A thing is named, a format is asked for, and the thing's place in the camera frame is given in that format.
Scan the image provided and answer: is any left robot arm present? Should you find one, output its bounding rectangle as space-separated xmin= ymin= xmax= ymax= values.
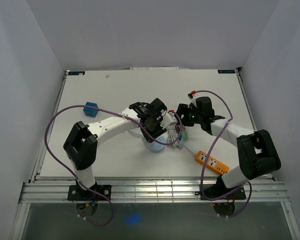
xmin=63 ymin=98 xmax=176 ymax=200

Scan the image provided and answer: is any pink plug adapter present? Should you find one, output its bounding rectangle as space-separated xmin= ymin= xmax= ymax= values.
xmin=174 ymin=125 xmax=184 ymax=133

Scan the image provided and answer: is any white bundled power cable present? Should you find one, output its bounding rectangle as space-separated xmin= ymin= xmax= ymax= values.
xmin=166 ymin=126 xmax=198 ymax=155

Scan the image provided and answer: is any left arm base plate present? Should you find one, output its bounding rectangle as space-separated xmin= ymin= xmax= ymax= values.
xmin=67 ymin=183 xmax=112 ymax=201

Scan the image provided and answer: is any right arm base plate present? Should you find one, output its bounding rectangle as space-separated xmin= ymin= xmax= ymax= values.
xmin=194 ymin=184 xmax=246 ymax=200

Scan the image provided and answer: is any round light blue socket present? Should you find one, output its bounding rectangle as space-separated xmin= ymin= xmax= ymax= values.
xmin=146 ymin=135 xmax=167 ymax=153

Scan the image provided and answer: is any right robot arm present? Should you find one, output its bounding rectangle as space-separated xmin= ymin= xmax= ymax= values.
xmin=176 ymin=96 xmax=281 ymax=200

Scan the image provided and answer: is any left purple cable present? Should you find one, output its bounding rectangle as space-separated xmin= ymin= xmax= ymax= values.
xmin=44 ymin=104 xmax=183 ymax=227

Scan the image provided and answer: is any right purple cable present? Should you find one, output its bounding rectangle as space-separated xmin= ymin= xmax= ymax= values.
xmin=193 ymin=89 xmax=253 ymax=218

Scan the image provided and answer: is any orange power strip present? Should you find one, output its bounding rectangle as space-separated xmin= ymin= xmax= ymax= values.
xmin=194 ymin=151 xmax=230 ymax=175

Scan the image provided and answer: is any light blue power cable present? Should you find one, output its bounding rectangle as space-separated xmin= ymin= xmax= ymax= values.
xmin=128 ymin=128 xmax=143 ymax=138

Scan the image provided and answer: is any blue cube socket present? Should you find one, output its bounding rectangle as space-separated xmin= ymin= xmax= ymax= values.
xmin=83 ymin=102 xmax=98 ymax=118

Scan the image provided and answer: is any white usb charger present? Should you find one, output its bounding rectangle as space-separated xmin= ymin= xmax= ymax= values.
xmin=161 ymin=112 xmax=178 ymax=129

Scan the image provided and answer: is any green usb charger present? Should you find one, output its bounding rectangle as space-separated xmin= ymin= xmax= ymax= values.
xmin=180 ymin=131 xmax=189 ymax=141

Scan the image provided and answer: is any aluminium frame rail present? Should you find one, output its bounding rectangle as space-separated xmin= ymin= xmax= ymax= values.
xmin=19 ymin=178 xmax=290 ymax=204

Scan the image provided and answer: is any purple cable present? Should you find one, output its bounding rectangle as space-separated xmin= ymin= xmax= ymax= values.
xmin=193 ymin=89 xmax=253 ymax=218
xmin=44 ymin=104 xmax=183 ymax=227

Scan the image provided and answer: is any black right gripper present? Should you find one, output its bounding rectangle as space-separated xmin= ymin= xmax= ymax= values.
xmin=174 ymin=103 xmax=203 ymax=127

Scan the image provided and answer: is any light blue wall plug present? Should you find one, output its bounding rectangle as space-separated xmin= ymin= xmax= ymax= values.
xmin=177 ymin=140 xmax=184 ymax=149

